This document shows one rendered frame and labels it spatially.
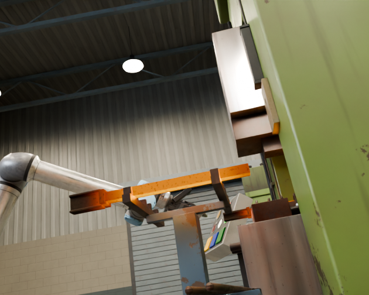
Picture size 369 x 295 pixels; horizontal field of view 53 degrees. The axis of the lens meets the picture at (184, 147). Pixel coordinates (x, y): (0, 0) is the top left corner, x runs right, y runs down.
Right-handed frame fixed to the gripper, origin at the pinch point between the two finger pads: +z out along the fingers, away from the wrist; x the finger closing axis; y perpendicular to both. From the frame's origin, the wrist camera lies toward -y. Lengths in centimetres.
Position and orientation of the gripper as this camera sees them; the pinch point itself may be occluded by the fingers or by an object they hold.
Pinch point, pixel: (205, 214)
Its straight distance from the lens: 189.5
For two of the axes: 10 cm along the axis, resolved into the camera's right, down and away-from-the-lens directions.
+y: -3.5, 8.0, -4.9
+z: 9.0, 4.2, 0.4
